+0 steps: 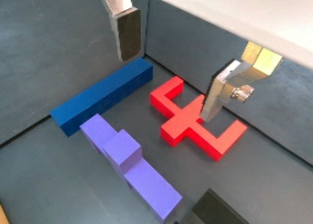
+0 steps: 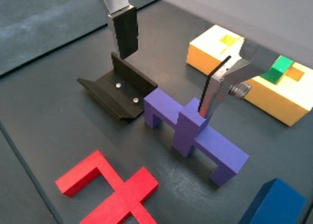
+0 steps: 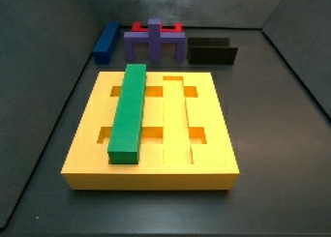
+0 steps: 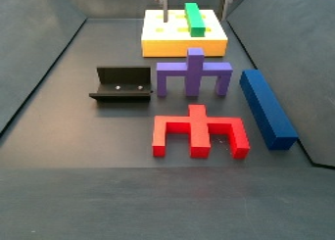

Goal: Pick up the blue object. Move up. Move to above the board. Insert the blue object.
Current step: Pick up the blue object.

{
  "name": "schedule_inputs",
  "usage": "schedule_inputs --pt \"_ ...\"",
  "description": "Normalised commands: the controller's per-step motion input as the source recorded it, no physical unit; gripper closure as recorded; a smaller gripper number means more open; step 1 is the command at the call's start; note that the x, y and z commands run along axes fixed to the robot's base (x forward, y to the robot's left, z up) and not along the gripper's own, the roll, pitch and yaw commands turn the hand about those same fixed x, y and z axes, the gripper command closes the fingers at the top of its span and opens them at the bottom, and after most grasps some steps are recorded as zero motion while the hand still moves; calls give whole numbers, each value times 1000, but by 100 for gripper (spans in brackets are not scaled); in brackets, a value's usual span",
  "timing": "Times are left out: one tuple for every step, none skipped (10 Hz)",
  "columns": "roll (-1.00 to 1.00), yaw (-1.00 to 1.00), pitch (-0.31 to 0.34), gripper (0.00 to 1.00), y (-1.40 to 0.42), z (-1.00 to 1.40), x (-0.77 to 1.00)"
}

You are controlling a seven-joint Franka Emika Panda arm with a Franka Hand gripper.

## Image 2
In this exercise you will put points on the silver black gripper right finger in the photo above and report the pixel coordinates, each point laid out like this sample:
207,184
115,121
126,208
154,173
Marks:
247,61

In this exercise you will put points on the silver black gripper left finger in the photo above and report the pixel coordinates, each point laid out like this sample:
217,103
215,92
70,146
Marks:
122,22

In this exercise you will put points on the blue rectangular block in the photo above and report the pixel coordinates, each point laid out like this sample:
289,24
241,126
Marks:
277,205

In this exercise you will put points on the yellow slotted board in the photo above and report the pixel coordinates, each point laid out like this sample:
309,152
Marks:
286,100

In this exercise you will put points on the green rectangular block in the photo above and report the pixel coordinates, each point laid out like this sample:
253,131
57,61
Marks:
278,68

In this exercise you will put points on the purple m-shaped block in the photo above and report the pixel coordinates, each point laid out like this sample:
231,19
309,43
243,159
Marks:
193,133

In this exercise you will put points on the red m-shaped block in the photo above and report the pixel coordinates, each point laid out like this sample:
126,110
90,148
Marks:
124,202

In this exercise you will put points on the black angle bracket holder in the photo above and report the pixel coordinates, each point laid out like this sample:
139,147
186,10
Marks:
120,89

